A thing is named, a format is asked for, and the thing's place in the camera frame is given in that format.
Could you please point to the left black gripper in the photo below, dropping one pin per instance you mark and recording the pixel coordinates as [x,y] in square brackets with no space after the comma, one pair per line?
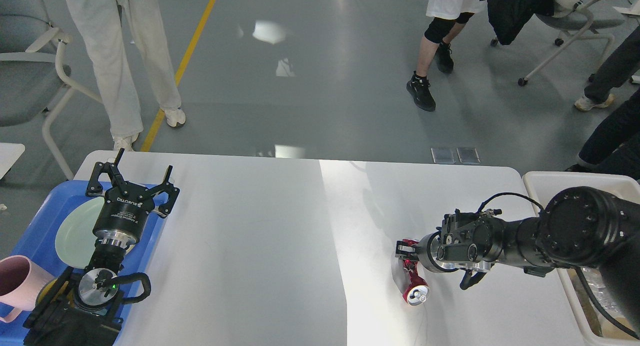
[122,216]

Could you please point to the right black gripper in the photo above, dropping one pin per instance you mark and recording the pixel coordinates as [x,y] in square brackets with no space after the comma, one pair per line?
[426,252]

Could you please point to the red wrapper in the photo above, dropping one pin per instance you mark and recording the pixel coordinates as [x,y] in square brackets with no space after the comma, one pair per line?
[417,292]

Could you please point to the green plate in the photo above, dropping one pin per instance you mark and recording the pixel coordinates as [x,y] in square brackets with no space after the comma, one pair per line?
[75,239]

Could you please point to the blue-grey HOME mug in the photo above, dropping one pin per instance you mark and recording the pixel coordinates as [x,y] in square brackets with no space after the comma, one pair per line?
[47,290]

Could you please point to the pink ribbed mug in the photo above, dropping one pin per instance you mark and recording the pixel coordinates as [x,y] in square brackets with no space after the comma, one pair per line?
[21,281]

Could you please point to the aluminium foil tray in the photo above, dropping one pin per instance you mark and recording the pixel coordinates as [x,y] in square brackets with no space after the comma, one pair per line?
[601,293]

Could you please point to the white paper cup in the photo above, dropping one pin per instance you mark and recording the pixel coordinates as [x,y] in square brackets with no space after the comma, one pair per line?
[610,331]

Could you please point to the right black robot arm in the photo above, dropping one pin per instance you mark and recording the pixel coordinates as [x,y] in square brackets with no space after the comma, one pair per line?
[580,227]

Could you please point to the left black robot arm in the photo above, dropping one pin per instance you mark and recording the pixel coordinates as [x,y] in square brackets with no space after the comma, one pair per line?
[81,306]

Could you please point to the left metal floor plate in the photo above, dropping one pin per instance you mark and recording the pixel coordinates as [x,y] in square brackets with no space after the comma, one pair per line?
[443,155]

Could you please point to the metal floor plate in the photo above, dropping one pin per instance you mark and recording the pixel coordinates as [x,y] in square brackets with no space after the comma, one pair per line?
[443,155]
[468,156]

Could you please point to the right metal floor plate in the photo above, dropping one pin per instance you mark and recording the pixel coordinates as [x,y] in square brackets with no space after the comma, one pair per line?
[468,156]

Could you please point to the white side table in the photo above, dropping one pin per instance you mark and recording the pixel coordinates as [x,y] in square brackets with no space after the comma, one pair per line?
[9,155]

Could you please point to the grey office chair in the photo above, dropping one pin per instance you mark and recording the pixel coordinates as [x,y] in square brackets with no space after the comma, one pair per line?
[33,75]

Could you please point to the white plastic bin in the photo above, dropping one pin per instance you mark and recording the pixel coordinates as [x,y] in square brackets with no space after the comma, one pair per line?
[543,186]

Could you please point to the person in light trousers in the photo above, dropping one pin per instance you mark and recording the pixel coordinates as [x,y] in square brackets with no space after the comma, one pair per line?
[99,24]

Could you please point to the person in black trousers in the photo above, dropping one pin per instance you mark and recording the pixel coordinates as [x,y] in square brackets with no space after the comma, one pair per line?
[614,146]

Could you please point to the person in white shirt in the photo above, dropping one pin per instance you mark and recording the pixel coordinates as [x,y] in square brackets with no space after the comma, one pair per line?
[449,17]

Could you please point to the person in dark trousers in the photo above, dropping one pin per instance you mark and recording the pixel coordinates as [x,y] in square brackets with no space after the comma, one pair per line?
[613,72]

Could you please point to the chair with black jacket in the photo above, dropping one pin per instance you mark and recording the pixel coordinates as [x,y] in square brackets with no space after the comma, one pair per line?
[572,18]

